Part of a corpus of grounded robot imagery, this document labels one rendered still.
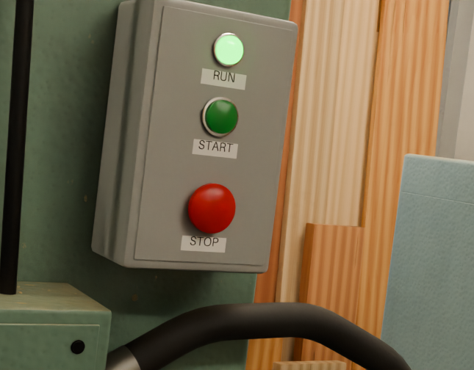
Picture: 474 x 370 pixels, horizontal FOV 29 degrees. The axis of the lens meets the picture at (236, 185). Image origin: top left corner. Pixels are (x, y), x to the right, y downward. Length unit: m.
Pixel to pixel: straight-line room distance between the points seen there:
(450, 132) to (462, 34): 0.29
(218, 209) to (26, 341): 0.13
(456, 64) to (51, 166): 2.34
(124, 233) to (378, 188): 1.91
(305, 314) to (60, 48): 0.24
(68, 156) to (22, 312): 0.12
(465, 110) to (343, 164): 0.56
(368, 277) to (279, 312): 1.81
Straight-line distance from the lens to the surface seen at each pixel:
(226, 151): 0.56
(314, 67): 2.31
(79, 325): 0.52
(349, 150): 2.40
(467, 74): 2.82
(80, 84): 0.59
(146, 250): 0.54
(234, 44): 0.55
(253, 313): 0.61
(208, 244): 0.56
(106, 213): 0.57
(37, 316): 0.51
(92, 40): 0.59
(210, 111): 0.55
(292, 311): 0.62
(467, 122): 2.83
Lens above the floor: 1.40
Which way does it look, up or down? 3 degrees down
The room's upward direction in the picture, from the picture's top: 7 degrees clockwise
